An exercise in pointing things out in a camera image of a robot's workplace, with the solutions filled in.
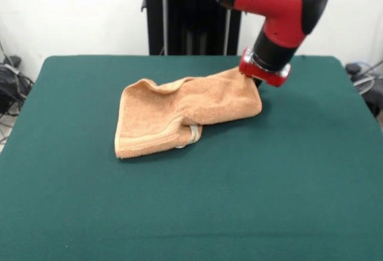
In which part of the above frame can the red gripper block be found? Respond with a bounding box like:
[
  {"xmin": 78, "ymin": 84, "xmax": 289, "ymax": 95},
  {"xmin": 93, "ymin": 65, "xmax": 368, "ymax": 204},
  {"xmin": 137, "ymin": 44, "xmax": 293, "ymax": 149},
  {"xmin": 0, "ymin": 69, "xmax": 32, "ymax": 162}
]
[{"xmin": 238, "ymin": 48, "xmax": 292, "ymax": 90}]

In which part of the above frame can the tan terry towel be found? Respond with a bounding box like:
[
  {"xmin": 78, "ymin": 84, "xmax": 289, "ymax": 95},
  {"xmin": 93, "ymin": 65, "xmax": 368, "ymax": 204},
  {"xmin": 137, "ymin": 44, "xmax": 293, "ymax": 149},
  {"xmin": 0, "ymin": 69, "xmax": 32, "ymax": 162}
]
[{"xmin": 114, "ymin": 66, "xmax": 264, "ymax": 160}]

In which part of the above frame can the black floor equipment lump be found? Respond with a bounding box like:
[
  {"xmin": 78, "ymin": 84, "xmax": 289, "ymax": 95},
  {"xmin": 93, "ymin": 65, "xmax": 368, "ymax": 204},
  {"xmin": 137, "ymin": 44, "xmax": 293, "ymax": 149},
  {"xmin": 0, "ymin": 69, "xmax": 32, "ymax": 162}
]
[
  {"xmin": 0, "ymin": 56, "xmax": 34, "ymax": 116},
  {"xmin": 345, "ymin": 62, "xmax": 383, "ymax": 119}
]

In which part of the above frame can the dark green table cloth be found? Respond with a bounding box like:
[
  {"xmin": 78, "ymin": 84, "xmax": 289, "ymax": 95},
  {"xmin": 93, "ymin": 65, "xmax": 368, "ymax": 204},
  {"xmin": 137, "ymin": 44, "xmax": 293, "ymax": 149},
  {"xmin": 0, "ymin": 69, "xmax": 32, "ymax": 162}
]
[{"xmin": 0, "ymin": 54, "xmax": 383, "ymax": 261}]

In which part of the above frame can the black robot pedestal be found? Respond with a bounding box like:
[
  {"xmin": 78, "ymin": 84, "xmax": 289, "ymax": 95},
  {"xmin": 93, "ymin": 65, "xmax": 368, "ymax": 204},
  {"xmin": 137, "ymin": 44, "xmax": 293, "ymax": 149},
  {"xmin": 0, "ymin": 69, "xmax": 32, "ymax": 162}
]
[{"xmin": 140, "ymin": 0, "xmax": 242, "ymax": 56}]

